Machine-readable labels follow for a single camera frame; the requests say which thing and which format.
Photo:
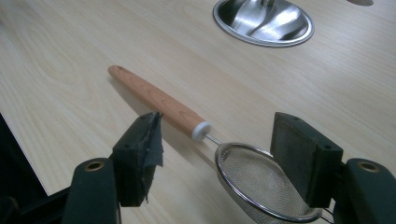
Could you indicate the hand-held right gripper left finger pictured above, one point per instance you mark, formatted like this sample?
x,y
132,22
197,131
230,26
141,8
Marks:
x,y
134,165

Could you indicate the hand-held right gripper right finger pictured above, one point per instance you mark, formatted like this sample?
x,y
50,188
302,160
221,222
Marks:
x,y
303,158

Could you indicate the stainless steel bowl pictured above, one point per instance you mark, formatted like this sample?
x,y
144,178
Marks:
x,y
264,21

